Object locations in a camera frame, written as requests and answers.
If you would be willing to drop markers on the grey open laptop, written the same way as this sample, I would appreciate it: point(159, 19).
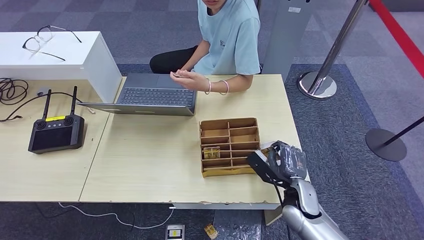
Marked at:
point(152, 97)

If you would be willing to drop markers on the table leg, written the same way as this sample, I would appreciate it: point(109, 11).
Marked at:
point(271, 215)

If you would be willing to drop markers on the small device with yellow label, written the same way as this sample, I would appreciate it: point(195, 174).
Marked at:
point(175, 233)

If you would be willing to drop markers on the cardboard card organizer box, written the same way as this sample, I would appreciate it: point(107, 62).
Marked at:
point(215, 132)

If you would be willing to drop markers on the spare card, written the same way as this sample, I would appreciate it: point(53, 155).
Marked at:
point(177, 76)

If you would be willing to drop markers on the yellow card on floor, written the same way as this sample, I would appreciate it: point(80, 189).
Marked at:
point(211, 231)

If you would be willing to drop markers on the grey card reader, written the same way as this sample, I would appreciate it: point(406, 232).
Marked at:
point(266, 144)

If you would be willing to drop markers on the person's left hand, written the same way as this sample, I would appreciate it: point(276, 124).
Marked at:
point(192, 81)

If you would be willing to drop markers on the person's right forearm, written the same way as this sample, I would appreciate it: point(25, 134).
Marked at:
point(197, 58)

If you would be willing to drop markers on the red barrier belt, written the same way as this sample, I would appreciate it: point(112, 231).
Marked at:
point(400, 36)

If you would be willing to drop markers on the white box shelf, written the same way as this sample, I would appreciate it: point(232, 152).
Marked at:
point(69, 61)

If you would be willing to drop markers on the grey kiosk stand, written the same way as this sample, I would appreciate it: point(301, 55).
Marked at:
point(286, 39)

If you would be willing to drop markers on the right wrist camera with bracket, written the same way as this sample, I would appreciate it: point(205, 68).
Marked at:
point(258, 164)

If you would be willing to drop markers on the black stanchion post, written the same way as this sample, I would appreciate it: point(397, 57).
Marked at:
point(386, 144)

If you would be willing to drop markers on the clear plastic bag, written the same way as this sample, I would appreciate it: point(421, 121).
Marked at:
point(240, 228)

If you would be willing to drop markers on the person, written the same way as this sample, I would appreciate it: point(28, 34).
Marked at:
point(232, 39)

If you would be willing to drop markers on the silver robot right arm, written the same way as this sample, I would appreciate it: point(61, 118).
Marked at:
point(304, 218)

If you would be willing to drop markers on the chrome stanchion post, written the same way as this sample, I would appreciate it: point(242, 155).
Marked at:
point(317, 84)

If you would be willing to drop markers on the black remote controller with antennas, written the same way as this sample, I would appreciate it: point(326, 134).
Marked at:
point(54, 137)

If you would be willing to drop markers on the person's left forearm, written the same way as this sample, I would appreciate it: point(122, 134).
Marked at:
point(236, 85)

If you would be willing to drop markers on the black-framed eyeglasses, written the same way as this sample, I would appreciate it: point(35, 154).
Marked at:
point(44, 33)

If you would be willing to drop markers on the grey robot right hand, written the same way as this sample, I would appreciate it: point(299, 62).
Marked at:
point(291, 162)

